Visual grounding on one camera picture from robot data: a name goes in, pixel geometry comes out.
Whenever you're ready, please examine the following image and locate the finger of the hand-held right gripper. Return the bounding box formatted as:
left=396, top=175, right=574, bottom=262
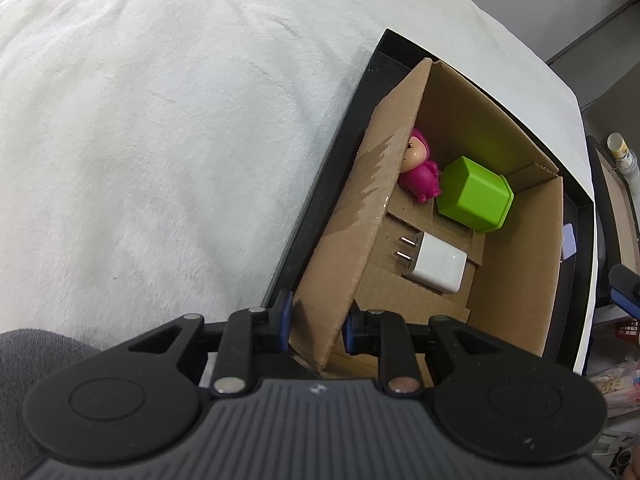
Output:
left=607, top=262, right=640, bottom=322

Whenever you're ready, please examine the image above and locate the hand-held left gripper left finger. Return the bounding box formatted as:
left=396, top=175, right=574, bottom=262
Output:
left=107, top=289, right=294, bottom=397

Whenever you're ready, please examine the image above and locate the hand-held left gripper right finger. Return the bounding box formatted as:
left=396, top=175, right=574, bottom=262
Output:
left=341, top=308, right=545, bottom=395

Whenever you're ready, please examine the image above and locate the white charger plug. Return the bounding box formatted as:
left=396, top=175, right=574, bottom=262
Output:
left=391, top=232, right=469, bottom=295

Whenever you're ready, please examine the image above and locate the brown cardboard box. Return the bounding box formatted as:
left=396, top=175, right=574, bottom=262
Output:
left=287, top=58, right=566, bottom=379

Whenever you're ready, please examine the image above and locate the black tray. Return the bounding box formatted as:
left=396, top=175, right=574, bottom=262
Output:
left=262, top=28, right=596, bottom=377

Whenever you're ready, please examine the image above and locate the pink figure toy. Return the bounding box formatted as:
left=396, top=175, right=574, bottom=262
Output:
left=397, top=128, right=442, bottom=205

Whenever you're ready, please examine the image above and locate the green cube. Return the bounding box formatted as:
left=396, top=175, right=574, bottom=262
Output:
left=435, top=155, right=515, bottom=235

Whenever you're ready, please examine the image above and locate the red basket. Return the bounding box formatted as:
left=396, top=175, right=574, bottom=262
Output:
left=611, top=319, right=640, bottom=345

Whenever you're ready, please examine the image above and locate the black side table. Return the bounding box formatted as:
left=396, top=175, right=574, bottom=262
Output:
left=584, top=134, right=640, bottom=273

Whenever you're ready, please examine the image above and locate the white yellow bottle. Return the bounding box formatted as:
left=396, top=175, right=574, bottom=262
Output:
left=606, top=132, right=640, bottom=181

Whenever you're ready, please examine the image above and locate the person's grey clothed leg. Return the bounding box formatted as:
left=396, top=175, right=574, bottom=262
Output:
left=0, top=329, right=103, bottom=480

